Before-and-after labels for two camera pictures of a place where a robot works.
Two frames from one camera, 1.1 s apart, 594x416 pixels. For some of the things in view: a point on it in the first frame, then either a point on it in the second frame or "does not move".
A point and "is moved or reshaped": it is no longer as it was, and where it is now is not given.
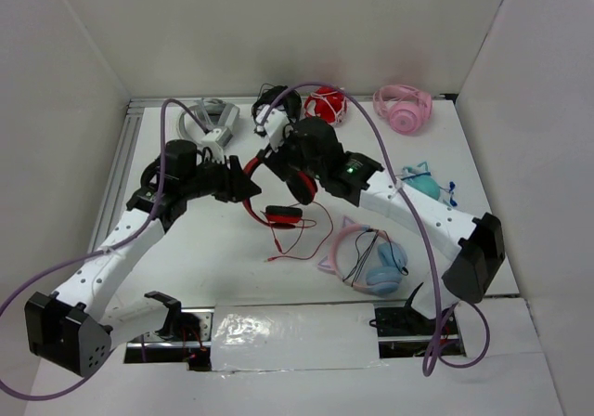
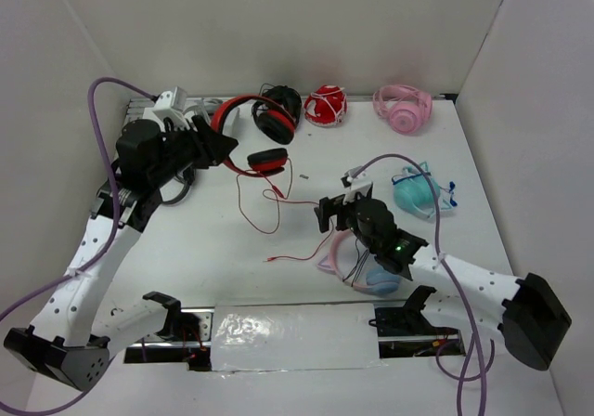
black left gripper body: [214, 180] -> [184, 149]
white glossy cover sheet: [294, 337] does not move
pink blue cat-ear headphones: [380, 279] does not move
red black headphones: [301, 186] is moved or reshaped
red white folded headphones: [326, 103] does not move
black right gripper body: [290, 159] -> [346, 218]
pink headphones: [406, 109] does not move
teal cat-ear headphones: [420, 177] does not move
